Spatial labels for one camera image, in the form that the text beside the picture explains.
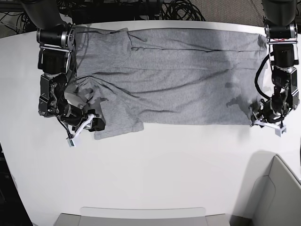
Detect black cable bundle behind table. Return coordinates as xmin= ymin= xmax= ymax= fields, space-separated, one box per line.
xmin=162 ymin=0 xmax=206 ymax=22

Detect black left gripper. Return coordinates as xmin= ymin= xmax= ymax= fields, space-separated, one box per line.
xmin=253 ymin=98 xmax=288 ymax=123

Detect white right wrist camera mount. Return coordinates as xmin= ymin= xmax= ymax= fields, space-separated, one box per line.
xmin=66 ymin=113 xmax=99 ymax=147

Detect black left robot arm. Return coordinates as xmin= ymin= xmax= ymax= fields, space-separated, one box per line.
xmin=251 ymin=0 xmax=300 ymax=127

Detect grey T-shirt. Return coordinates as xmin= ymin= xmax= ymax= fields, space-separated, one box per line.
xmin=75 ymin=27 xmax=267 ymax=140

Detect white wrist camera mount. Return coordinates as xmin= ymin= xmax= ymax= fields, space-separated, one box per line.
xmin=66 ymin=113 xmax=99 ymax=147
xmin=250 ymin=119 xmax=287 ymax=137

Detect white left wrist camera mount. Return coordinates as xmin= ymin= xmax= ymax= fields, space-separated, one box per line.
xmin=250 ymin=119 xmax=287 ymax=137

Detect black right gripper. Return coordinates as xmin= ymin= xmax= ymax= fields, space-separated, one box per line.
xmin=58 ymin=105 xmax=105 ymax=132

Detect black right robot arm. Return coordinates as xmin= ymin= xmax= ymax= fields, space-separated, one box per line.
xmin=22 ymin=0 xmax=267 ymax=136

